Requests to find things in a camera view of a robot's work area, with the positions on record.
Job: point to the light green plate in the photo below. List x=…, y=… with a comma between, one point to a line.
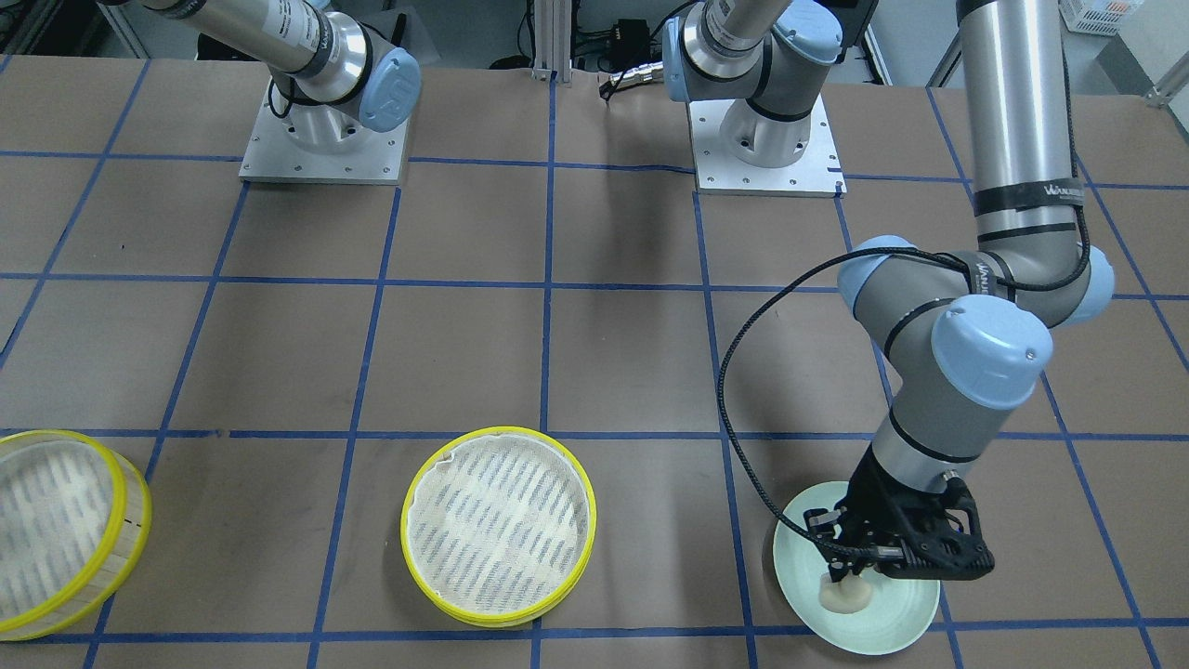
x=900, y=613

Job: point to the yellow steamer basket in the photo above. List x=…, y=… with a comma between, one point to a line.
x=75, y=518
x=498, y=526

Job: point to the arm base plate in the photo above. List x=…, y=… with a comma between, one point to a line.
x=316, y=145
x=739, y=152

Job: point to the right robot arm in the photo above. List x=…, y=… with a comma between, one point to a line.
x=335, y=84

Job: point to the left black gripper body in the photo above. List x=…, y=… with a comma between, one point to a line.
x=871, y=499

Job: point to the white steamed bun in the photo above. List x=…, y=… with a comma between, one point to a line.
x=849, y=595

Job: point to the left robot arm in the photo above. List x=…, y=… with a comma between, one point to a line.
x=968, y=332

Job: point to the aluminium frame post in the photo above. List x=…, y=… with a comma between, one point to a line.
x=551, y=34

